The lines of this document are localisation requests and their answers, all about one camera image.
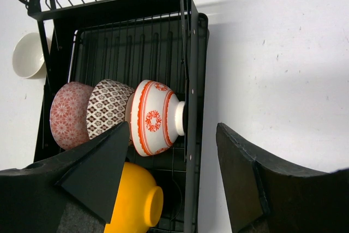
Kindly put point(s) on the white ceramic bowl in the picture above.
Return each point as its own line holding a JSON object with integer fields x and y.
{"x": 28, "y": 57}

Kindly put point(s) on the brown geometric patterned bowl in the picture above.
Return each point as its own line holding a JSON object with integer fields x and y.
{"x": 109, "y": 104}

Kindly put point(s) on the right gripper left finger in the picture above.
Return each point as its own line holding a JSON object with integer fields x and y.
{"x": 74, "y": 191}

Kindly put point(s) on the dark floral patterned bowl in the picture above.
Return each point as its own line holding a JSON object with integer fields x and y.
{"x": 68, "y": 115}

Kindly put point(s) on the orange white patterned bowl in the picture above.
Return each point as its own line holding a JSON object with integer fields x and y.
{"x": 156, "y": 118}

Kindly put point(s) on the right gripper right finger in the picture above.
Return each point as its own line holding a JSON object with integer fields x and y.
{"x": 265, "y": 193}

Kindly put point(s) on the yellow plastic bowl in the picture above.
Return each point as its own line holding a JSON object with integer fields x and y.
{"x": 139, "y": 201}

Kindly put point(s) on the black dish rack tray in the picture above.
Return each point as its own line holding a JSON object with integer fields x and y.
{"x": 134, "y": 40}

